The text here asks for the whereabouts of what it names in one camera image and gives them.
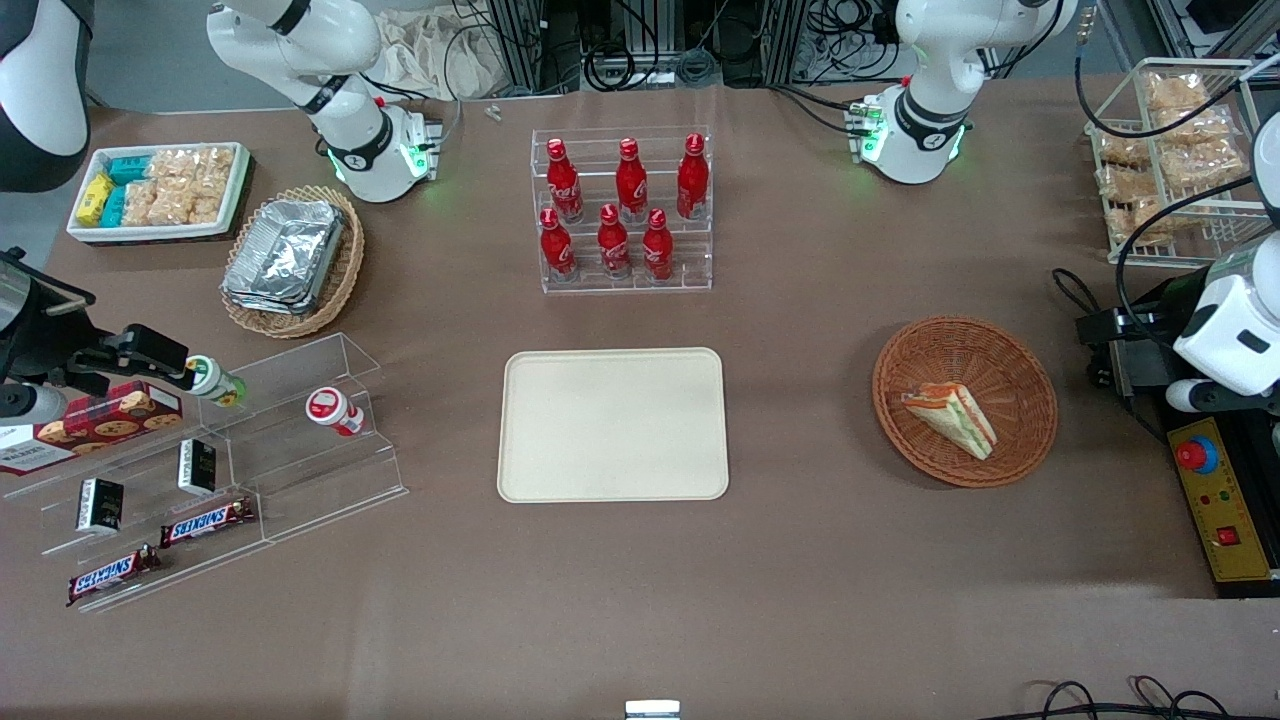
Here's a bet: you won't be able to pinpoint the clear acrylic step shelf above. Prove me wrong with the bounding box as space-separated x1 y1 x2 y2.
0 420 269 614
195 332 409 547

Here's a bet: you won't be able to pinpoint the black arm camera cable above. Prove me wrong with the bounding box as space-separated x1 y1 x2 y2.
1074 5 1280 331

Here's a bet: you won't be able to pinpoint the light oval wicker basket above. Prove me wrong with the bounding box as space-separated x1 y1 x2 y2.
219 184 366 340

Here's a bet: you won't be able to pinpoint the green capped small bottle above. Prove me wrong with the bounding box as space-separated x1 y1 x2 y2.
186 355 248 409

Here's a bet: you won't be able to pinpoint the brown round wicker basket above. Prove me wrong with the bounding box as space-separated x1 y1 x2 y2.
871 315 1059 489

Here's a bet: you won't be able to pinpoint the red tartan cookie box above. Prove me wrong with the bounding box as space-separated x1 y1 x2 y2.
0 380 185 477

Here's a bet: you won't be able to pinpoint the clear bagged fried snack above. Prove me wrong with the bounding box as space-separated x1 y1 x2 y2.
1105 195 1201 247
1143 72 1209 113
1160 140 1253 191
1155 105 1233 147
1097 130 1153 169
1097 165 1161 206

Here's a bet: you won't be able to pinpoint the cream plastic serving tray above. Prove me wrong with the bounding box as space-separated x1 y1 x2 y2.
497 347 730 504

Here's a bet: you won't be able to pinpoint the aluminium frame post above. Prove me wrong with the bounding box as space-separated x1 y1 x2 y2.
490 0 581 96
765 0 831 86

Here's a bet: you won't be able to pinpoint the black looped floor cables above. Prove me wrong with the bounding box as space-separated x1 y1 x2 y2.
1000 677 1280 720

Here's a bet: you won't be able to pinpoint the cream cloth bag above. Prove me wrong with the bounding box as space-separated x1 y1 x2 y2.
375 8 521 101

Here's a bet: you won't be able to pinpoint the black machine power cable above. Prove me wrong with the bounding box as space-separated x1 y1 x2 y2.
1052 268 1111 347

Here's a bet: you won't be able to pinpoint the yellow snack packet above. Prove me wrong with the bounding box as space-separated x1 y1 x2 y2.
77 173 116 227

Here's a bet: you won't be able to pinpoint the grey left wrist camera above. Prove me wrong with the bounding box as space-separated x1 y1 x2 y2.
1164 378 1217 414

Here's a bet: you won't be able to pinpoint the red cola bottle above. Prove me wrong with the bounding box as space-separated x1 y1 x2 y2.
676 133 710 221
545 138 585 224
539 207 577 282
641 208 675 282
597 204 633 280
614 138 649 223

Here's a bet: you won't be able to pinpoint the clear acrylic bottle rack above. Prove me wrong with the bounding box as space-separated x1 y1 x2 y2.
530 126 714 295

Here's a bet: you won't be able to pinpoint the snickers chocolate bar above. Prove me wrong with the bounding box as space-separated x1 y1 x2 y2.
160 497 257 549
66 545 162 608

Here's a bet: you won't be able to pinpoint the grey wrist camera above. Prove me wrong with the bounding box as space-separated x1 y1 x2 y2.
0 384 67 427
1164 378 1217 414

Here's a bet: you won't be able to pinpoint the white rectangular snack tray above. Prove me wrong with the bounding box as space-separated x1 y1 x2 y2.
66 142 254 246

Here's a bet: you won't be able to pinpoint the white wire rack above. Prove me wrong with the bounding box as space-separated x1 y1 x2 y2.
1085 57 1280 267

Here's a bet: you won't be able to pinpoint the red capped small bottle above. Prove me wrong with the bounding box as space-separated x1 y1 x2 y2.
305 387 366 438

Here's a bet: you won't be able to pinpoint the triangular sandwich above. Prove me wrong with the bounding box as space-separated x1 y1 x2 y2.
901 382 998 462

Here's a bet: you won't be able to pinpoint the black table-side machine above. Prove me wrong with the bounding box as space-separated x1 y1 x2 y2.
1075 265 1280 599

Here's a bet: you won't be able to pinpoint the small black box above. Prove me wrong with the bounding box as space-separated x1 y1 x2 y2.
76 478 126 534
177 438 218 497

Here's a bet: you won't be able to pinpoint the aluminium foil container stack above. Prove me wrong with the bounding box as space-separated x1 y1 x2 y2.
222 199 348 316

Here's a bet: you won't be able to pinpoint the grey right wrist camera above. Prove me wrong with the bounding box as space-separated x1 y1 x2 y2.
0 384 67 427

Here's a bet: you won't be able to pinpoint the yellow emergency stop control box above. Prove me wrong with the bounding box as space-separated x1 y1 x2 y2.
1167 417 1278 584

